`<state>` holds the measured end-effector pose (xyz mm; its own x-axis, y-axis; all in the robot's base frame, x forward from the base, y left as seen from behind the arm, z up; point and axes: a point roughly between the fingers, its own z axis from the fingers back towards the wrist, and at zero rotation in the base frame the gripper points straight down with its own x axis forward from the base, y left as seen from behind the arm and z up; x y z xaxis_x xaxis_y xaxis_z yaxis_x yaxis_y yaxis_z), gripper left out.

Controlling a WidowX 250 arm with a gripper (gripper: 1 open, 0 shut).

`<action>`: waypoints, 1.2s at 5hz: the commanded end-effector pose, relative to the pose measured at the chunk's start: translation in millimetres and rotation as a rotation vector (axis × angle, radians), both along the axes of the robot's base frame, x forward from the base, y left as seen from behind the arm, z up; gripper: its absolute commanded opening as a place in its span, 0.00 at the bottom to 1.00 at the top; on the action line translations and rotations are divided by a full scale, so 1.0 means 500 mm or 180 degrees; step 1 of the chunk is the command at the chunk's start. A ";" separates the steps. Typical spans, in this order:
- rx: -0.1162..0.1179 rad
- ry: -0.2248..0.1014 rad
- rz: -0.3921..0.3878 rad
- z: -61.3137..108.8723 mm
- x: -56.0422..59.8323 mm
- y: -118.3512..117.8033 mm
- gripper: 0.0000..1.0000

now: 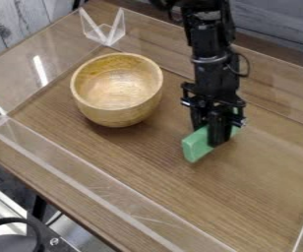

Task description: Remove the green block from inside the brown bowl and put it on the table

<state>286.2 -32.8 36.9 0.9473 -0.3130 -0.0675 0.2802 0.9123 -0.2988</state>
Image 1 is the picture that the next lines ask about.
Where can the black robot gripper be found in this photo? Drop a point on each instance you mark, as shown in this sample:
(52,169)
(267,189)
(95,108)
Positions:
(214,91)

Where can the green rectangular block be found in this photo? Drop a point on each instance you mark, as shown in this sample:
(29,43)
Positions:
(195,143)

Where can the light wooden bowl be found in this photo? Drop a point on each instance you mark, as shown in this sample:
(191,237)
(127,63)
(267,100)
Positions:
(117,89)

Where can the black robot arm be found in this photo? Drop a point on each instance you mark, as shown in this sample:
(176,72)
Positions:
(210,26)

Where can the clear acrylic tray wall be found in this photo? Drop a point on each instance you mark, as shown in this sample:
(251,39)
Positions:
(121,180)

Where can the clear acrylic corner bracket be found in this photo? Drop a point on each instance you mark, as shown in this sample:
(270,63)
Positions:
(104,34)

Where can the black metal table bracket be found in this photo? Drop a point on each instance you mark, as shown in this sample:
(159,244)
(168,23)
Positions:
(45,216)

